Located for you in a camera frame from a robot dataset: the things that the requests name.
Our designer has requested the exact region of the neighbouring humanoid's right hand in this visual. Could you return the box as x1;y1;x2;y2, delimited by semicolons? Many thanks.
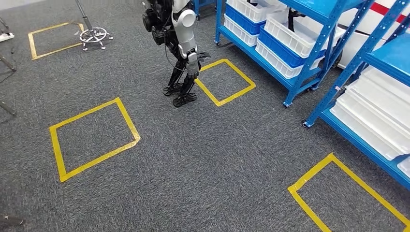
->
187;52;211;77

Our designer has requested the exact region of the neighbouring black humanoid robot body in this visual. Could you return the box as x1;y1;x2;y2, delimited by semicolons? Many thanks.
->
142;0;201;108

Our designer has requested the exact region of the blue plastic crate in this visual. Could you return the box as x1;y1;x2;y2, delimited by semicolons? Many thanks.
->
225;3;267;36
258;25;325;69

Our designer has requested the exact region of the blue metal rack with crates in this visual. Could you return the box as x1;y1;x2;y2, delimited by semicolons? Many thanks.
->
214;0;375;109

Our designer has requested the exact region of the chrome stool base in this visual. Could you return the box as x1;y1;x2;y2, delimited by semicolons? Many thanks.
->
74;0;114;52

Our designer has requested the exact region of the white car body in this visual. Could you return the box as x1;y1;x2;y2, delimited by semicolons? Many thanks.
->
336;0;410;70

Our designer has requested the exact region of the yellow floor tape square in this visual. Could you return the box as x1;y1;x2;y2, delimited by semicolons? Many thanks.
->
28;21;85;61
287;152;410;232

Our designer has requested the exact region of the blue metal rack flat board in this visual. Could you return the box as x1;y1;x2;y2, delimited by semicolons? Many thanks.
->
302;0;410;190

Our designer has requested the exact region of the red barrier belt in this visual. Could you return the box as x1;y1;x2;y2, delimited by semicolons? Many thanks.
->
369;2;410;24

